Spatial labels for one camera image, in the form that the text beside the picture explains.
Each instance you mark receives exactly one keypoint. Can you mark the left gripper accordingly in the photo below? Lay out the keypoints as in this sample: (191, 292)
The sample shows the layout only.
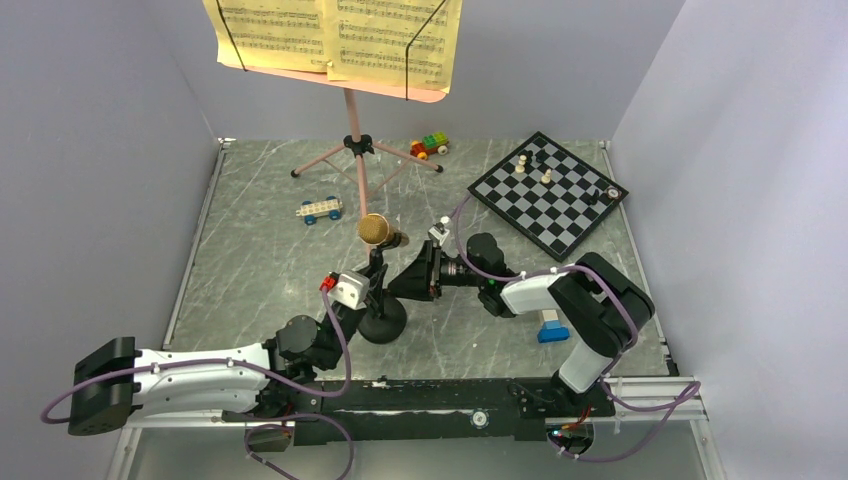
(375, 291)

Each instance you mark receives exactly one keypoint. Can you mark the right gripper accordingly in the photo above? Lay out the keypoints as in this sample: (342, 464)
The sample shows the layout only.
(415, 281)

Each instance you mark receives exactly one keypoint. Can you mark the black microphone stand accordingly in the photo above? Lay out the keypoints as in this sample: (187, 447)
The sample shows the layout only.
(385, 318)

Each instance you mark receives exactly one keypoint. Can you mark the gold microphone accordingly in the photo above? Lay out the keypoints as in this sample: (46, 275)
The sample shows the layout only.
(375, 230)

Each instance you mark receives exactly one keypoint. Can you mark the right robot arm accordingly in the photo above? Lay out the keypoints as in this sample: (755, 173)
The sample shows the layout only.
(604, 307)

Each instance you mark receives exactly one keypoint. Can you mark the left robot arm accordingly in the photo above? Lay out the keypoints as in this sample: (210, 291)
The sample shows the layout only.
(119, 382)

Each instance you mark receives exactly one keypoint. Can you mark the beige blue toy car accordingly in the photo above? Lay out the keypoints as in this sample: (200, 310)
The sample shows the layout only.
(310, 212)

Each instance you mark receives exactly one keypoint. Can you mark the red green toy train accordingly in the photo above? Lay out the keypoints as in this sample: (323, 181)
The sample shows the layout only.
(433, 144)

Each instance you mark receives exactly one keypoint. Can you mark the blue white toy block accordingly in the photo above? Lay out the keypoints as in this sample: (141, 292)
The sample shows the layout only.
(551, 329)

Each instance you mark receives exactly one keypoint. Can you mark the pink music stand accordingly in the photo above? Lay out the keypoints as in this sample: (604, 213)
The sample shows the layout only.
(357, 142)

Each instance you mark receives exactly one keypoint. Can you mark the white chess piece left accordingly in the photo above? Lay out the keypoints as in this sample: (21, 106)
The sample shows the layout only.
(520, 165)

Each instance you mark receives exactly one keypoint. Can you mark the white chess piece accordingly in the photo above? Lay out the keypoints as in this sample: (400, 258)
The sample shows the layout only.
(520, 165)
(546, 176)

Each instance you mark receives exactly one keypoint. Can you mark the black white chessboard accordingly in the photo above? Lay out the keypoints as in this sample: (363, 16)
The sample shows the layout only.
(553, 216)

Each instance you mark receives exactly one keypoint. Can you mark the white chess piece right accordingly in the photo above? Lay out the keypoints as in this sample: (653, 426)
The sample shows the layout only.
(546, 176)

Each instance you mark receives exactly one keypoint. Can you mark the black chess piece rear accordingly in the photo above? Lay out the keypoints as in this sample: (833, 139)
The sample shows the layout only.
(541, 157)

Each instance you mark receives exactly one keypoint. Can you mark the round chess token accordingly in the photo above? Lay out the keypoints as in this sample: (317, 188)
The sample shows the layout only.
(613, 193)

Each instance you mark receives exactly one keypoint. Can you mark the yellow sheet music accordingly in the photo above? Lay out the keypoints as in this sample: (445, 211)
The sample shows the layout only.
(407, 44)

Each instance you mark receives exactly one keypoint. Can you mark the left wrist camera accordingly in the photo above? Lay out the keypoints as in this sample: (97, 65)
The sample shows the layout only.
(347, 288)

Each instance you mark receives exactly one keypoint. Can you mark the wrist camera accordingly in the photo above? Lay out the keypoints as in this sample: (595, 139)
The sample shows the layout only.
(347, 288)
(440, 231)

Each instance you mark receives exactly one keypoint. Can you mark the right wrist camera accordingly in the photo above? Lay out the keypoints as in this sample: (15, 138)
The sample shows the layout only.
(440, 231)

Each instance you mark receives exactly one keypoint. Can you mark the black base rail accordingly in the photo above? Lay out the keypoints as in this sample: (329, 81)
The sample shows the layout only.
(524, 409)

